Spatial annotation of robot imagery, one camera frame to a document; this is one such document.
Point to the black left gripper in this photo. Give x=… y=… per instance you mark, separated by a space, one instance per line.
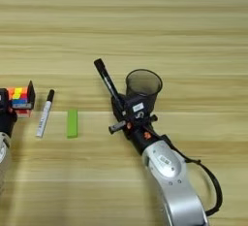
x=7 y=121

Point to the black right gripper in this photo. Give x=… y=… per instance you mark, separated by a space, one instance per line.
x=140 y=133

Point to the black mesh pen cup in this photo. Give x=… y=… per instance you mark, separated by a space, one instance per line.
x=145 y=87

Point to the green rectangular block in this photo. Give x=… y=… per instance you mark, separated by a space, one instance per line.
x=72 y=123

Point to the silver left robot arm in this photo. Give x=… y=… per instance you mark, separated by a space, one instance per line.
x=2 y=152

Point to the multicolour block cube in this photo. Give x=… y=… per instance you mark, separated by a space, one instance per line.
x=18 y=98

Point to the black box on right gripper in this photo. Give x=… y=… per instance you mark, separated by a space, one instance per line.
x=138 y=107

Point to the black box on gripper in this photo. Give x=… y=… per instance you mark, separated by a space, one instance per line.
x=3 y=99
x=138 y=107

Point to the white marker with black cap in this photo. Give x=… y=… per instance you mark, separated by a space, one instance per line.
x=44 y=115

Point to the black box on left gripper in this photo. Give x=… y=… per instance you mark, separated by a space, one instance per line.
x=3 y=99

